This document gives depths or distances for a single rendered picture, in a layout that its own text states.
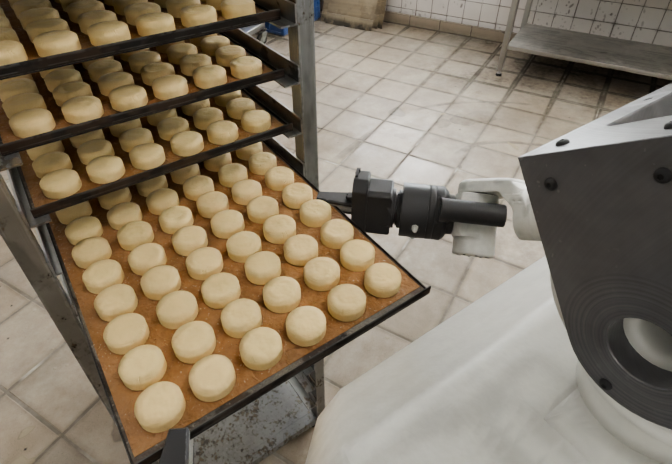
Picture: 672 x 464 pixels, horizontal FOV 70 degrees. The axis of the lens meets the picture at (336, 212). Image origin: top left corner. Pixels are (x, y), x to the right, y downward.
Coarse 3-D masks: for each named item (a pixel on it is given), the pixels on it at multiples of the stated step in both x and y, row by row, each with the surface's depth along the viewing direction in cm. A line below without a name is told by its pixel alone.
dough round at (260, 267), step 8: (256, 256) 67; (264, 256) 67; (272, 256) 67; (248, 264) 66; (256, 264) 66; (264, 264) 66; (272, 264) 66; (280, 264) 66; (248, 272) 65; (256, 272) 65; (264, 272) 65; (272, 272) 65; (280, 272) 67; (256, 280) 65; (264, 280) 65
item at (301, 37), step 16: (304, 0) 68; (304, 16) 69; (288, 32) 72; (304, 32) 70; (304, 48) 72; (304, 64) 73; (304, 80) 75; (304, 96) 77; (304, 112) 78; (304, 128) 80; (304, 144) 82; (304, 160) 84; (320, 368) 128; (320, 384) 133; (320, 400) 138
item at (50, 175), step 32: (224, 96) 86; (128, 128) 78; (160, 128) 77; (192, 128) 81; (224, 128) 77; (256, 128) 79; (32, 160) 73; (64, 160) 70; (96, 160) 70; (128, 160) 73; (160, 160) 72; (32, 192) 67; (64, 192) 66
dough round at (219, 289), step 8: (224, 272) 65; (208, 280) 64; (216, 280) 64; (224, 280) 64; (232, 280) 64; (208, 288) 63; (216, 288) 62; (224, 288) 62; (232, 288) 62; (208, 296) 62; (216, 296) 62; (224, 296) 61; (232, 296) 62; (208, 304) 62; (216, 304) 62; (224, 304) 62
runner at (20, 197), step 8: (16, 168) 72; (8, 176) 66; (16, 176) 71; (16, 184) 69; (16, 192) 64; (24, 192) 68; (16, 200) 62; (24, 200) 66; (24, 208) 65; (24, 216) 61; (32, 216) 63; (48, 216) 63; (32, 224) 62; (40, 224) 62
